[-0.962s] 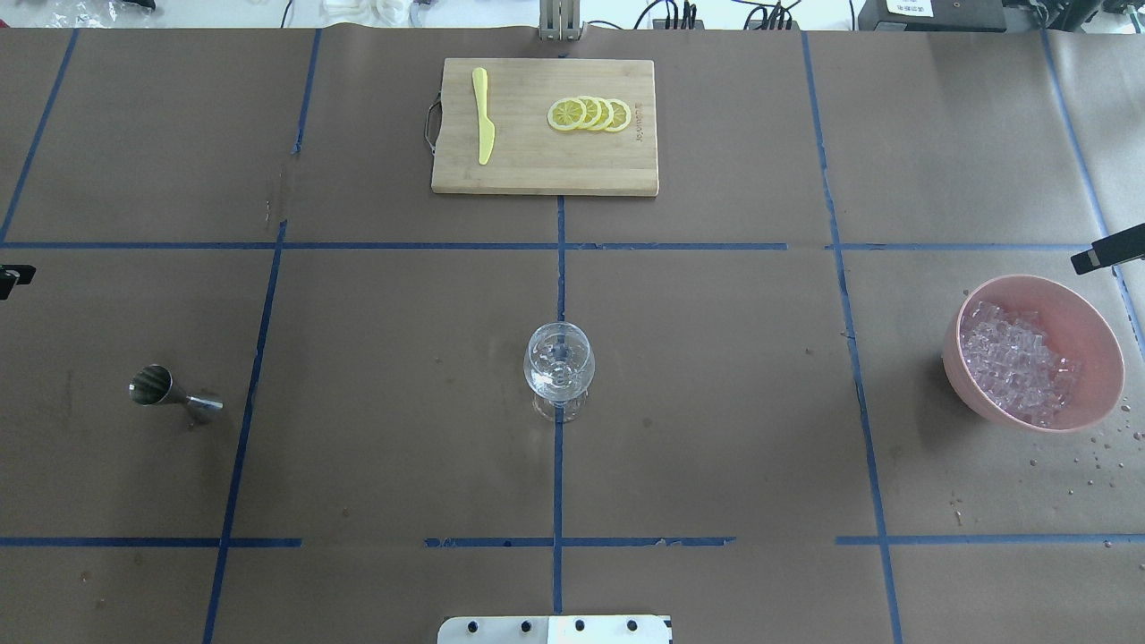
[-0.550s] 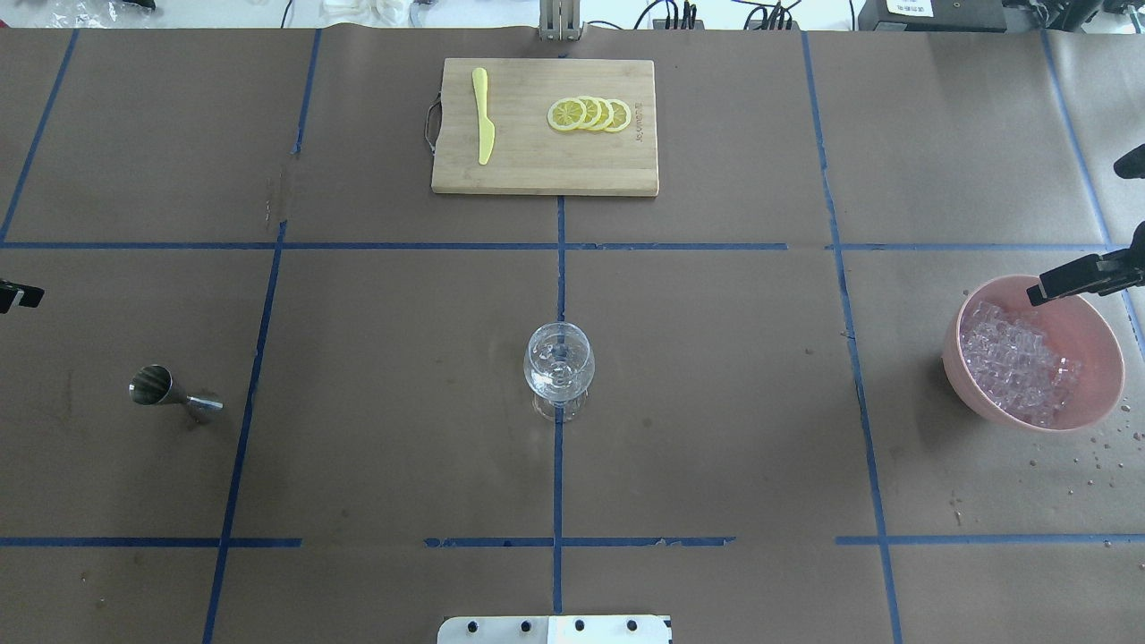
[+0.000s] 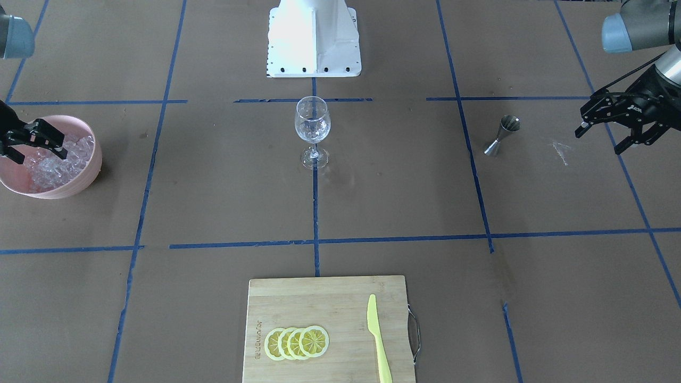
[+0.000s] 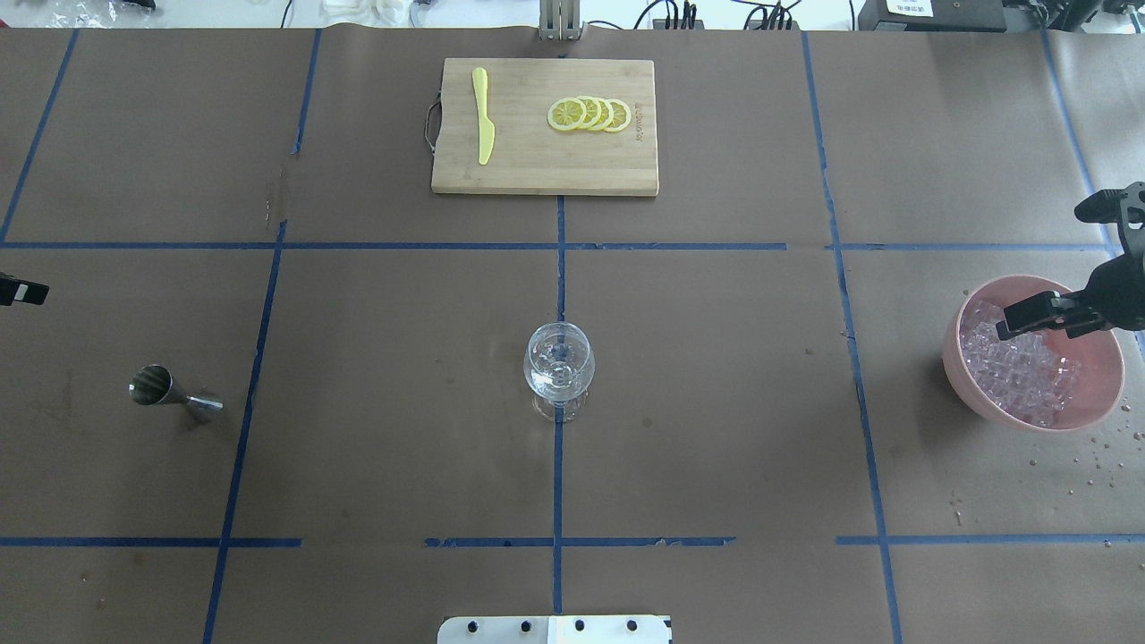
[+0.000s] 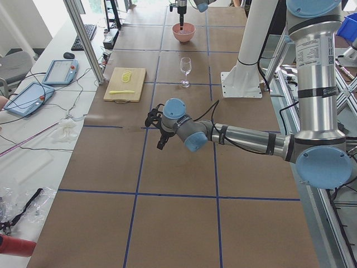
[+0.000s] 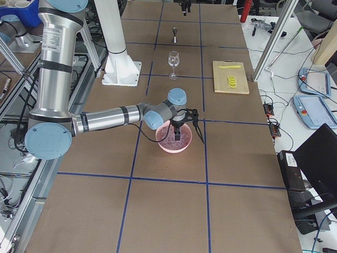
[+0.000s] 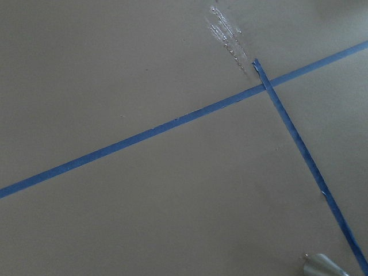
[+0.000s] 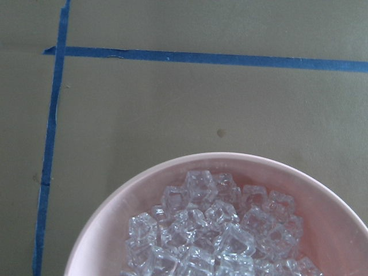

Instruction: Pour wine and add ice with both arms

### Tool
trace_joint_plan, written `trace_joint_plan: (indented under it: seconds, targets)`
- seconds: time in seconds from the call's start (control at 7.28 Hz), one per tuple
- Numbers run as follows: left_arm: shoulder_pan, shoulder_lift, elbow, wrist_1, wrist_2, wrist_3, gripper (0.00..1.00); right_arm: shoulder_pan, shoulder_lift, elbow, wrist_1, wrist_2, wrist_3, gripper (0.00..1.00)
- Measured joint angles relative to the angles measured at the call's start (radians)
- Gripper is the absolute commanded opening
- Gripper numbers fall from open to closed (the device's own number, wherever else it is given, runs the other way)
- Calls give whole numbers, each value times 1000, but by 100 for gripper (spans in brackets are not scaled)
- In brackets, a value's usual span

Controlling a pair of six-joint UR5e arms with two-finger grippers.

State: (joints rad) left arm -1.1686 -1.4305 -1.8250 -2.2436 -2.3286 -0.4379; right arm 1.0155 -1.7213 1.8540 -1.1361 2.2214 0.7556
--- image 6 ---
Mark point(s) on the far teach pendant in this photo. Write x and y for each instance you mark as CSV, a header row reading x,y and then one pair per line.
x,y
315,82

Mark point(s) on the black box device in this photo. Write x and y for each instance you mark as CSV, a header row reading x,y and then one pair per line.
x,y
290,171

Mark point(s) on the black monitor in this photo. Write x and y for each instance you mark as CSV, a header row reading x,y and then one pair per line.
x,y
316,157

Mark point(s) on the near teach pendant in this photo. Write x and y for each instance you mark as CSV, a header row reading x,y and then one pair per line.
x,y
313,111

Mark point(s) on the steel double jigger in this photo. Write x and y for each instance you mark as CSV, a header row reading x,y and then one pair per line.
x,y
174,30

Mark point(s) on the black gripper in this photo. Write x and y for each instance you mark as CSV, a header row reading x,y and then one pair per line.
x,y
177,124
185,4

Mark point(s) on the teach pendant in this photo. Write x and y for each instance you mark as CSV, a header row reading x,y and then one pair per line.
x,y
315,82
313,111

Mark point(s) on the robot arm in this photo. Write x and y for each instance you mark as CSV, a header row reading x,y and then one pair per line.
x,y
50,125

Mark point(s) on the bamboo cutting board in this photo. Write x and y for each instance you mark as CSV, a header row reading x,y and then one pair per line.
x,y
221,83

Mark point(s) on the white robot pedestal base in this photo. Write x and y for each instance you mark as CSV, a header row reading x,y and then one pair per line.
x,y
121,70

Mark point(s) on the aluminium frame post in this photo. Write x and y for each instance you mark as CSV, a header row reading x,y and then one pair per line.
x,y
282,20

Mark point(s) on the yellow plastic knife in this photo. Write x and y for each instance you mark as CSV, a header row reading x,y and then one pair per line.
x,y
229,66

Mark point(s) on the pile of ice cubes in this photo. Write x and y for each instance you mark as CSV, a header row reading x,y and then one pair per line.
x,y
168,141

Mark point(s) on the clear wine glass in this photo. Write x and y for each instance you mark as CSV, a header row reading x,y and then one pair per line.
x,y
173,61

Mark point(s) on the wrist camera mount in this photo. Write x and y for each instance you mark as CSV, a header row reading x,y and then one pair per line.
x,y
191,115

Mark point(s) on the red fire extinguisher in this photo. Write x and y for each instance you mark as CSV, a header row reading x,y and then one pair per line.
x,y
246,10

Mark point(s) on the pink bowl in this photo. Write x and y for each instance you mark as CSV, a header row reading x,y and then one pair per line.
x,y
185,127

